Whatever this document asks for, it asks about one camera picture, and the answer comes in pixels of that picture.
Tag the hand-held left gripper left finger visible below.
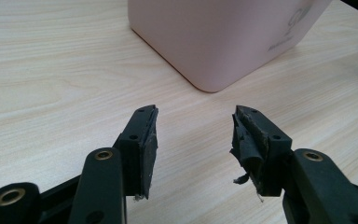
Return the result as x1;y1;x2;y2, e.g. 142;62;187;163
113;105;159;201

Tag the pink storage box with lid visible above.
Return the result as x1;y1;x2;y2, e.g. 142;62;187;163
127;0;334;93

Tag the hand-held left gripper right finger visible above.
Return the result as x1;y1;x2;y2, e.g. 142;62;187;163
228;105;294;203

